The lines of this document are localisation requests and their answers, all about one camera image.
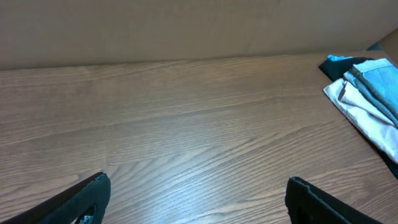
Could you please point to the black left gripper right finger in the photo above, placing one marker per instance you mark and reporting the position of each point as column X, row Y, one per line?
column 307, row 203

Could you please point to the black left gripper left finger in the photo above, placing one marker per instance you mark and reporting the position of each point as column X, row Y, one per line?
column 85, row 202

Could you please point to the light blue denim shorts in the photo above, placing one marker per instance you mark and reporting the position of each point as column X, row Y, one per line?
column 376, row 80

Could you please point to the beige folded garment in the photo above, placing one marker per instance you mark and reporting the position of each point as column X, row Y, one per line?
column 379, row 129

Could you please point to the black folded garment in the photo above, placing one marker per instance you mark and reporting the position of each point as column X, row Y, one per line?
column 335, row 70

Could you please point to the small blue cloth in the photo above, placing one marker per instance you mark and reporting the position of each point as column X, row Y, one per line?
column 335, row 58

